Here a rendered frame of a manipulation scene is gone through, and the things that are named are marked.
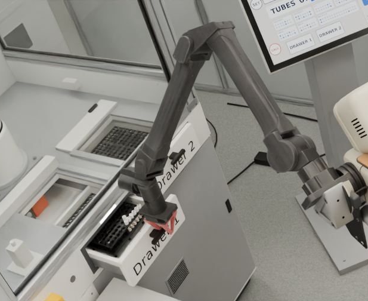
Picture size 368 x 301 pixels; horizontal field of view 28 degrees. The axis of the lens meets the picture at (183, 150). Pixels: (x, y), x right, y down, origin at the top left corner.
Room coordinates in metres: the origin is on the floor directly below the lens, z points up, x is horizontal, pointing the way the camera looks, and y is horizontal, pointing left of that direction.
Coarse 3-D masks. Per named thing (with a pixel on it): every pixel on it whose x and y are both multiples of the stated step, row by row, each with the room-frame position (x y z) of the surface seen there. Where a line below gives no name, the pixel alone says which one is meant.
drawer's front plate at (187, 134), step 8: (184, 128) 2.05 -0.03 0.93; (192, 128) 2.07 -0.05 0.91; (176, 136) 2.03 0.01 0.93; (184, 136) 2.04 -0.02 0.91; (192, 136) 2.06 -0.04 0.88; (176, 144) 2.00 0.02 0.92; (184, 144) 2.03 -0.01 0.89; (192, 152) 2.04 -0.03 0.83; (168, 160) 1.96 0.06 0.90; (184, 160) 2.01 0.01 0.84; (168, 168) 1.95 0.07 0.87; (160, 176) 1.92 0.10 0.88; (168, 176) 1.94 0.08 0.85; (176, 176) 1.96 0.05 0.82; (168, 184) 1.93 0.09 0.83
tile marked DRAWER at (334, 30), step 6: (330, 24) 2.19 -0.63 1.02; (336, 24) 2.18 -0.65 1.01; (318, 30) 2.18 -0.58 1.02; (324, 30) 2.18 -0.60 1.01; (330, 30) 2.17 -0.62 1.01; (336, 30) 2.17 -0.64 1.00; (342, 30) 2.16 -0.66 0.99; (318, 36) 2.17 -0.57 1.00; (324, 36) 2.17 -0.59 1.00; (330, 36) 2.16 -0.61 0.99
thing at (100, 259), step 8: (128, 200) 1.87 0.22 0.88; (136, 200) 1.84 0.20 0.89; (144, 224) 1.78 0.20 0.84; (136, 232) 1.76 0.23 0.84; (128, 240) 1.74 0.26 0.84; (88, 248) 1.77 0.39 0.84; (96, 256) 1.66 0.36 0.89; (104, 256) 1.64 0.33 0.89; (112, 256) 1.69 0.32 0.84; (120, 256) 1.68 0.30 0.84; (96, 264) 1.67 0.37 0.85; (104, 264) 1.64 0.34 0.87; (112, 264) 1.62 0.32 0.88; (120, 272) 1.60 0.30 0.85
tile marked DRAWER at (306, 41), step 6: (300, 36) 2.18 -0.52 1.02; (306, 36) 2.18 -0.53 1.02; (312, 36) 2.18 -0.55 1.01; (288, 42) 2.18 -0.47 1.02; (294, 42) 2.18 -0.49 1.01; (300, 42) 2.17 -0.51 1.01; (306, 42) 2.17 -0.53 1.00; (312, 42) 2.16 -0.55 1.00; (288, 48) 2.17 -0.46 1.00; (294, 48) 2.16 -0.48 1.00; (300, 48) 2.16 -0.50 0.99; (306, 48) 2.15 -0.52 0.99
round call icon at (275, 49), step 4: (272, 44) 2.19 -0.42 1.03; (276, 44) 2.19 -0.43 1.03; (268, 48) 2.18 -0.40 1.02; (272, 48) 2.18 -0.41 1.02; (276, 48) 2.18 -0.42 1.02; (280, 48) 2.17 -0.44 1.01; (272, 52) 2.17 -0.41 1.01; (276, 52) 2.17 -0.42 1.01; (280, 52) 2.17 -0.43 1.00; (272, 56) 2.16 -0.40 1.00
